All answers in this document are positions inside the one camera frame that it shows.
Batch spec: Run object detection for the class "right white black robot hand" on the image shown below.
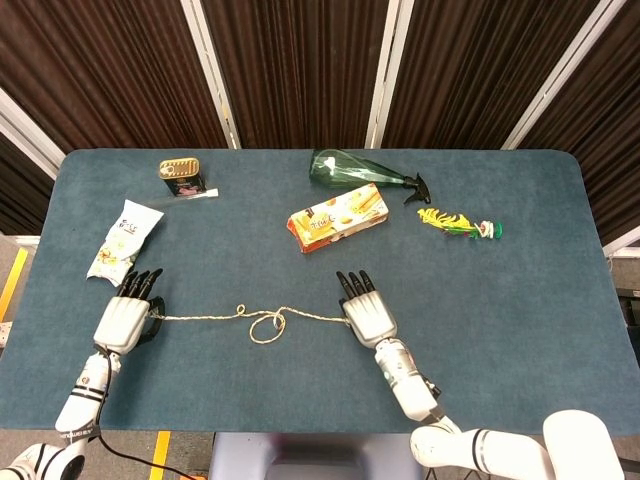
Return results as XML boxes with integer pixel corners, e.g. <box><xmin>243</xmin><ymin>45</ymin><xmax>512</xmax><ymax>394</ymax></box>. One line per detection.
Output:
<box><xmin>335</xmin><ymin>269</ymin><xmax>399</xmax><ymax>349</ymax></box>

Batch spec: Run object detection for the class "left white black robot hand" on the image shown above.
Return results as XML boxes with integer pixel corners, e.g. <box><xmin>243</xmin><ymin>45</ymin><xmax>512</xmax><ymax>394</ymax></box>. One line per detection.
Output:
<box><xmin>92</xmin><ymin>268</ymin><xmax>166</xmax><ymax>354</ymax></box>

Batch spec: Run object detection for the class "beige twisted rope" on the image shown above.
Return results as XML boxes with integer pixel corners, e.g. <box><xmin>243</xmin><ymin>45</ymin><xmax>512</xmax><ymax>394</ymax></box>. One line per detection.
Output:
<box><xmin>149</xmin><ymin>303</ymin><xmax>354</xmax><ymax>345</ymax></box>

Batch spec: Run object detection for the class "white green snack bag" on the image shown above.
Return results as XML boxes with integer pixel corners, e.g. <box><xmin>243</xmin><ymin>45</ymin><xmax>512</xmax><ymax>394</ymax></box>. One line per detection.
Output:
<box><xmin>85</xmin><ymin>198</ymin><xmax>165</xmax><ymax>289</ymax></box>

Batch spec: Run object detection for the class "blue felt table mat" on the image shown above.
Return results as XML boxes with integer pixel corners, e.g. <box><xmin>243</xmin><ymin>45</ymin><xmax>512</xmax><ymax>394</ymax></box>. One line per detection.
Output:
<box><xmin>9</xmin><ymin>148</ymin><xmax>639</xmax><ymax>434</ymax></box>

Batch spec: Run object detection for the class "orange yellow biscuit box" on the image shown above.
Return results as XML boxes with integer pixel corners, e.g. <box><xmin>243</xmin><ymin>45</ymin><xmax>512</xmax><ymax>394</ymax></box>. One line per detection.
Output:
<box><xmin>286</xmin><ymin>182</ymin><xmax>391</xmax><ymax>255</ymax></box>

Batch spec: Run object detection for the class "yellow floor tape strip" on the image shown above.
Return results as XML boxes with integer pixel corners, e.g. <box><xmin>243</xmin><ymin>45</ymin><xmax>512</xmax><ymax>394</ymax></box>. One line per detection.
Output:
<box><xmin>0</xmin><ymin>247</ymin><xmax>30</xmax><ymax>324</ymax></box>
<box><xmin>148</xmin><ymin>430</ymin><xmax>172</xmax><ymax>480</ymax></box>

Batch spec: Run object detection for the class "grey robot torso base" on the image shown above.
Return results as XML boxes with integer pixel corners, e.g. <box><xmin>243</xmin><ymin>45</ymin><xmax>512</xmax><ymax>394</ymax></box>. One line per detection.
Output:
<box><xmin>208</xmin><ymin>432</ymin><xmax>419</xmax><ymax>480</ymax></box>

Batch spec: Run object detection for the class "green spray bottle black trigger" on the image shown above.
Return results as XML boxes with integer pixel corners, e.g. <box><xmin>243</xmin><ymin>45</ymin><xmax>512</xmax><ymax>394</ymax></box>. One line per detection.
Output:
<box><xmin>308</xmin><ymin>148</ymin><xmax>431</xmax><ymax>206</ymax></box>

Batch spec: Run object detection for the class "clear tube with white cap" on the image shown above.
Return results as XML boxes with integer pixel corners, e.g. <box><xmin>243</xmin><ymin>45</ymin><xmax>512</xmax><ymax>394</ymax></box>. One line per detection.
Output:
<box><xmin>144</xmin><ymin>188</ymin><xmax>220</xmax><ymax>207</ymax></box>

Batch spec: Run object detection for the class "black gold luncheon meat can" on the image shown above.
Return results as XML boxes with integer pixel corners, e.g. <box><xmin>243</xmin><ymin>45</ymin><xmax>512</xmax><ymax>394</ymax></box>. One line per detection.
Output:
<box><xmin>158</xmin><ymin>157</ymin><xmax>208</xmax><ymax>197</ymax></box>

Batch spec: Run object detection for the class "black equipment box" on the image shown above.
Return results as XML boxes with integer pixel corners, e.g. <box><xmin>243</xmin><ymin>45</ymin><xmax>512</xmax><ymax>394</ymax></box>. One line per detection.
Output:
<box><xmin>615</xmin><ymin>287</ymin><xmax>640</xmax><ymax>346</ymax></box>

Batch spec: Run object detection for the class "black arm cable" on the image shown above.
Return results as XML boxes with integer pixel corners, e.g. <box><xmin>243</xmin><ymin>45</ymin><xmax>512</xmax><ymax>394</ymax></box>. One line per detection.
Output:
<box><xmin>94</xmin><ymin>347</ymin><xmax>206</xmax><ymax>476</ymax></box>

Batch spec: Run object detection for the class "brown partition panel white frame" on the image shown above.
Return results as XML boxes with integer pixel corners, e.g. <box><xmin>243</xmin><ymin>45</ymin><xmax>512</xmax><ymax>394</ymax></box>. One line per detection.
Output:
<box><xmin>502</xmin><ymin>0</ymin><xmax>640</xmax><ymax>254</ymax></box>
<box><xmin>367</xmin><ymin>0</ymin><xmax>614</xmax><ymax>150</ymax></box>
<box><xmin>182</xmin><ymin>0</ymin><xmax>401</xmax><ymax>150</ymax></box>
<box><xmin>0</xmin><ymin>0</ymin><xmax>241</xmax><ymax>151</ymax></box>
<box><xmin>0</xmin><ymin>89</ymin><xmax>66</xmax><ymax>236</ymax></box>

